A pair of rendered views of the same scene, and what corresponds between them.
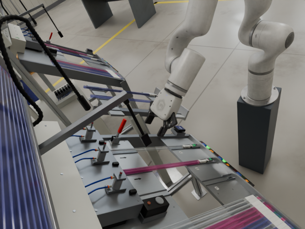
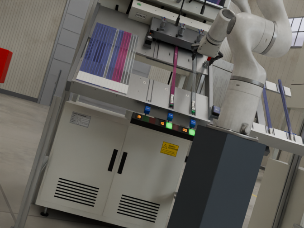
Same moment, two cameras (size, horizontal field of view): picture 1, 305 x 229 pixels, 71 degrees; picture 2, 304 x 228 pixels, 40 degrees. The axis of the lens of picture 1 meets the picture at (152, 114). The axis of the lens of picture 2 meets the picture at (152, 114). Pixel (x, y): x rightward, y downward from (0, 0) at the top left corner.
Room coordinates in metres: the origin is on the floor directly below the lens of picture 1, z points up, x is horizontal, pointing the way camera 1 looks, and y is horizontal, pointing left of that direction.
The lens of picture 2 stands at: (0.74, -2.11, 0.70)
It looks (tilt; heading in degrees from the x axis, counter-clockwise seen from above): 0 degrees down; 99
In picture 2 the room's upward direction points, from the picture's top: 17 degrees clockwise
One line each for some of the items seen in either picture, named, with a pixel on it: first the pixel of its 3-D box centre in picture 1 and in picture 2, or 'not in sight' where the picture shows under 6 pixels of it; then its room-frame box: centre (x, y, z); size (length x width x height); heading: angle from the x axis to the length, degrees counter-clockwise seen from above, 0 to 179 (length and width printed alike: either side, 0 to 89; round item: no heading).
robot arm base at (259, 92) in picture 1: (259, 82); (239, 109); (0.80, -0.60, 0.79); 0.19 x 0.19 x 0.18
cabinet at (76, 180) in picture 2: not in sight; (111, 165); (0.21, 0.38, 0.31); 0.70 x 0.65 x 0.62; 17
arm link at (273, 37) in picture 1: (268, 48); (248, 49); (0.77, -0.61, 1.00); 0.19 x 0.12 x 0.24; 21
